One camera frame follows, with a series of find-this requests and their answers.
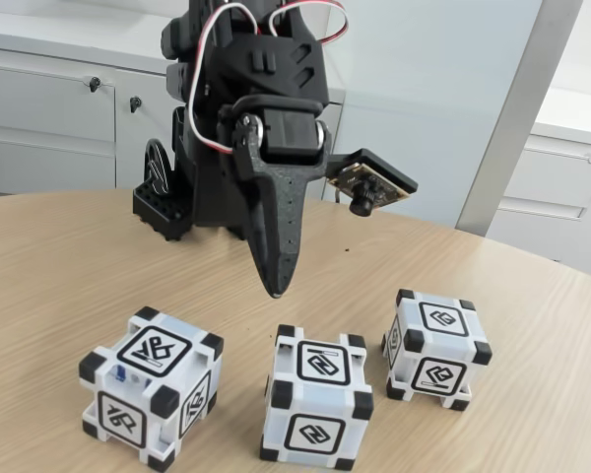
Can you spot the grey metal frame post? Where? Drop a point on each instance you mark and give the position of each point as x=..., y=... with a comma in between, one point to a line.
x=512, y=123

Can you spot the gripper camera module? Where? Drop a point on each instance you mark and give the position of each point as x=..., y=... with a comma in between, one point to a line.
x=374, y=182

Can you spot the white cube, branching glyph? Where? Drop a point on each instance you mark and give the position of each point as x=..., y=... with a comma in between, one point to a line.
x=148, y=389

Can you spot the white cube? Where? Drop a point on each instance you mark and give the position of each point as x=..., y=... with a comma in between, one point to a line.
x=148, y=389
x=438, y=345
x=315, y=394

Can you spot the white drawer cabinet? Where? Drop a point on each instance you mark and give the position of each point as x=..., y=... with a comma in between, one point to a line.
x=571, y=197

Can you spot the white low cabinet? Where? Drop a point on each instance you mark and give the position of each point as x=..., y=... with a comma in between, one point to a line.
x=44, y=123

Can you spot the black round clamp knob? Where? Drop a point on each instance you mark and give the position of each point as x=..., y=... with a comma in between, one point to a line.
x=157, y=167

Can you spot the black cabinet lock key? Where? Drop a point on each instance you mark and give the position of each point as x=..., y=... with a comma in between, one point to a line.
x=135, y=103
x=94, y=84

